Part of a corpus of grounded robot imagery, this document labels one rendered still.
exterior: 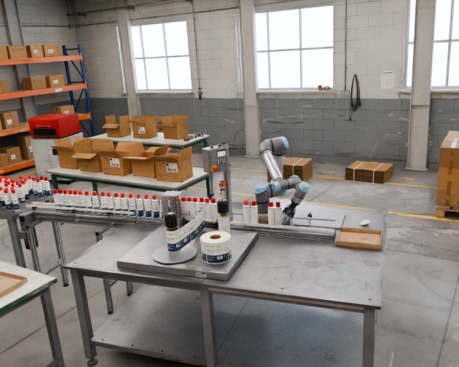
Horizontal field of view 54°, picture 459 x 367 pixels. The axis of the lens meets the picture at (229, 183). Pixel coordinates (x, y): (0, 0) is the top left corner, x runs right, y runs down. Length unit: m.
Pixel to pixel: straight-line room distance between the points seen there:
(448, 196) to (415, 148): 2.35
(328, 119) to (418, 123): 1.58
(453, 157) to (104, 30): 8.42
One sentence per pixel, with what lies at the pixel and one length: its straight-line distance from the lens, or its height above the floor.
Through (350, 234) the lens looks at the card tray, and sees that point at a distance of 3.49.
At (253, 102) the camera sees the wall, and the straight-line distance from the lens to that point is 9.33.
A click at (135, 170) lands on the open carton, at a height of 0.85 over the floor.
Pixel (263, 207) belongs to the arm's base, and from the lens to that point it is 3.76.
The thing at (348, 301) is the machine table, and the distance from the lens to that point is 2.67.
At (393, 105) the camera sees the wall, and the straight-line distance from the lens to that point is 8.44.
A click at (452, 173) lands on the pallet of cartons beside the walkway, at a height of 0.57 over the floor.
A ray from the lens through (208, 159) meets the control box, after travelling 3.49.
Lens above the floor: 2.21
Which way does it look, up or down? 17 degrees down
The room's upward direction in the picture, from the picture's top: 4 degrees counter-clockwise
